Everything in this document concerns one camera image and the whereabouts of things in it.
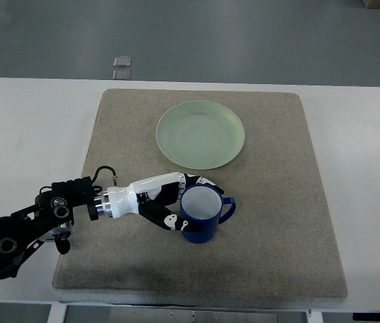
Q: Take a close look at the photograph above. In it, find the light green plate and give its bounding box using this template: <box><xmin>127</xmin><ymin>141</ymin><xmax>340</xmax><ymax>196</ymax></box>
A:
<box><xmin>156</xmin><ymin>100</ymin><xmax>246</xmax><ymax>170</ymax></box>

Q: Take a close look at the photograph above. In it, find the blue enamel mug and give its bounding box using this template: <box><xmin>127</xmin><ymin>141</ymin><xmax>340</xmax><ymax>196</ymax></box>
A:
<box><xmin>180</xmin><ymin>184</ymin><xmax>236</xmax><ymax>244</ymax></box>

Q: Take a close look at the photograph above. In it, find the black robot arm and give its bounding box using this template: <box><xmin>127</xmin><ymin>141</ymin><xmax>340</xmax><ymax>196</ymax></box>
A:
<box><xmin>0</xmin><ymin>166</ymin><xmax>118</xmax><ymax>280</ymax></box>

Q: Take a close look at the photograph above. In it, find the beige felt mat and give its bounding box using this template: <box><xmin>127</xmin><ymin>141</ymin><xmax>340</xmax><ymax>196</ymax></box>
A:
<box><xmin>53</xmin><ymin>89</ymin><xmax>347</xmax><ymax>307</ymax></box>

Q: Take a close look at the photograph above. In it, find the lower metal floor plate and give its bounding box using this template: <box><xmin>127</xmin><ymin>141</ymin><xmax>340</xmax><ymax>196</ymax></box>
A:
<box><xmin>113</xmin><ymin>69</ymin><xmax>131</xmax><ymax>80</ymax></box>

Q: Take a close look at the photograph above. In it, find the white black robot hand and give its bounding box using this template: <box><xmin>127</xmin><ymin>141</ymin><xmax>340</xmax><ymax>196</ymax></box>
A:
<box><xmin>94</xmin><ymin>172</ymin><xmax>224</xmax><ymax>232</ymax></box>

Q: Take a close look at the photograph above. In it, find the upper metal floor plate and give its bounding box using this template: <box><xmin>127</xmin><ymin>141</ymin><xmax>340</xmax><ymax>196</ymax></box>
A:
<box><xmin>113</xmin><ymin>57</ymin><xmax>131</xmax><ymax>68</ymax></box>

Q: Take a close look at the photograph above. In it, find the metal floor plate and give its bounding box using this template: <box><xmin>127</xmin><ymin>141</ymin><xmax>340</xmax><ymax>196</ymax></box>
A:
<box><xmin>113</xmin><ymin>69</ymin><xmax>131</xmax><ymax>80</ymax></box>
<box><xmin>113</xmin><ymin>57</ymin><xmax>131</xmax><ymax>68</ymax></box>

